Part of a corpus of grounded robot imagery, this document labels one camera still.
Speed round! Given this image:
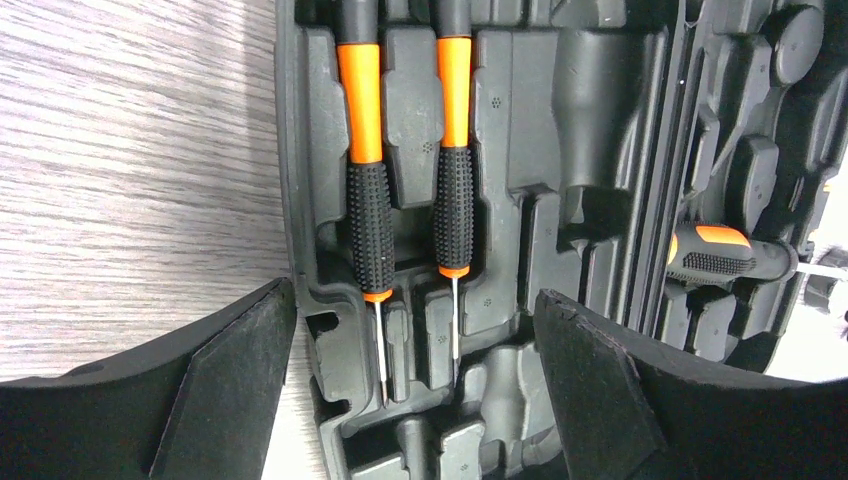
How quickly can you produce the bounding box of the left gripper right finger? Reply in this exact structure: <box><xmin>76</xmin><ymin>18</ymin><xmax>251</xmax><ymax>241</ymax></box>
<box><xmin>533</xmin><ymin>289</ymin><xmax>847</xmax><ymax>479</ymax></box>

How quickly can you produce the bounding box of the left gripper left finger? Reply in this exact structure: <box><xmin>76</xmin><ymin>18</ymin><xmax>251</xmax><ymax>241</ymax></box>
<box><xmin>1</xmin><ymin>279</ymin><xmax>297</xmax><ymax>479</ymax></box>

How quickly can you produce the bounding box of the thin orange black screwdriver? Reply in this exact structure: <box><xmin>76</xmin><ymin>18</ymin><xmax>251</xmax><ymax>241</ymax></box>
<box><xmin>430</xmin><ymin>0</ymin><xmax>474</xmax><ymax>361</ymax></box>

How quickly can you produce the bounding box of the black tool kit case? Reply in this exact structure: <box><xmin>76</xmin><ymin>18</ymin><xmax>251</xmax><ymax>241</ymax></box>
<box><xmin>275</xmin><ymin>1</ymin><xmax>847</xmax><ymax>479</ymax></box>

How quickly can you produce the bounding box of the small orange black screwdriver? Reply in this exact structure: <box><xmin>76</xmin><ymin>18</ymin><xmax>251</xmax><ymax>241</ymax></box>
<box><xmin>335</xmin><ymin>0</ymin><xmax>395</xmax><ymax>405</ymax></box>

